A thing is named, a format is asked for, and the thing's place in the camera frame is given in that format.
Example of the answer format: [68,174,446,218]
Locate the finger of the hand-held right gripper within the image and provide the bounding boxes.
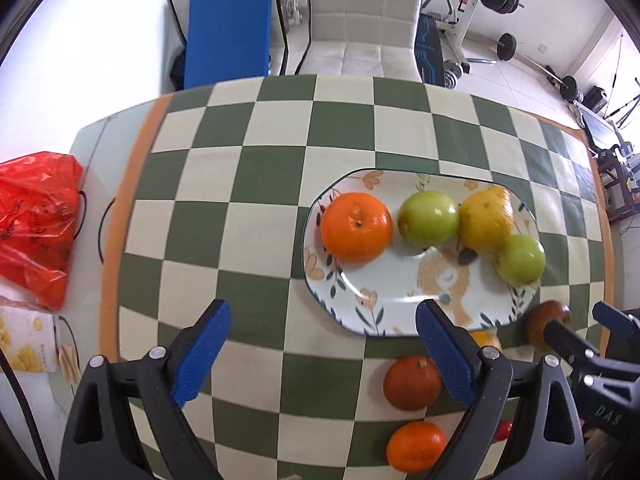
[544,320,601,366]
[592,301,640,343]

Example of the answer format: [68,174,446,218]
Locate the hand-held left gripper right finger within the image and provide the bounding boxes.
[416,299,588,480]

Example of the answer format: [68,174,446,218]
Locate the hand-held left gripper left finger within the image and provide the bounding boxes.
[59,299,233,480]

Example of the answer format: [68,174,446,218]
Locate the brown round fruit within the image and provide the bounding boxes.
[525,300,572,353]

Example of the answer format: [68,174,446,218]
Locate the yellow-orange citrus fruit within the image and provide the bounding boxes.
[467,329,503,353]

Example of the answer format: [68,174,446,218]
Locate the dark orange round fruit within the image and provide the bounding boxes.
[383,356,443,411]

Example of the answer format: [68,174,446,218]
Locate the floral oval ceramic plate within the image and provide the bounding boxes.
[302,167,541,338]

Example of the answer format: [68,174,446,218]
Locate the orange tangerine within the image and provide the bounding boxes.
[386,421,447,475]
[320,191,394,265]

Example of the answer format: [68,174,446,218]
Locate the green apple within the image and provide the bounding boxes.
[495,234,547,285]
[397,190,461,249]

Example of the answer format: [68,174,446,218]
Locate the small cracker packet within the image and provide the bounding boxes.
[57,342,82,386]

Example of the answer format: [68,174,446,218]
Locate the yellow citrus fruit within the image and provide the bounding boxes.
[458,187,516,256]

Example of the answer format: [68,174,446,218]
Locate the dark cluttered shelf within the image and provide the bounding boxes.
[592,137,640,222]

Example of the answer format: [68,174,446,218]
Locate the green checkered tablecloth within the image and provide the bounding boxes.
[97,74,616,480]

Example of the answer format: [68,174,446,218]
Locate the yellow snack packet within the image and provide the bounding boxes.
[0,305,62,374]

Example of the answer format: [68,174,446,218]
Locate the red plastic bag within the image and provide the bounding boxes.
[0,151,86,311]

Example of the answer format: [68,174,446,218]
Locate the black speaker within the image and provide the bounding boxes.
[585,86,609,112]

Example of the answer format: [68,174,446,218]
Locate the dumbbell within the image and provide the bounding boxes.
[442,61,472,89]

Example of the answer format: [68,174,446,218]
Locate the black bag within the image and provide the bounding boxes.
[169,54,187,92]

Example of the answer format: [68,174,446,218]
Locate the barbell with small plates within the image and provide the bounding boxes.
[467,33,583,102]

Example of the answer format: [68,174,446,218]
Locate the black blue weight bench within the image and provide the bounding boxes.
[415,14,447,87]

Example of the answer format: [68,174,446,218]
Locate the blue board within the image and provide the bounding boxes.
[183,0,275,90]

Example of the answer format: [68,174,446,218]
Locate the white padded chair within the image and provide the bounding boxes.
[300,0,427,82]

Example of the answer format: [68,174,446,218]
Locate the white barbell rack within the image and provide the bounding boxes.
[422,0,501,78]

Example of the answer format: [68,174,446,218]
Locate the thin black cable loop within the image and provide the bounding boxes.
[97,197,118,265]

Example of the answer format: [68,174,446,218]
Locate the thick black cable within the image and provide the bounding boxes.
[0,355,53,480]

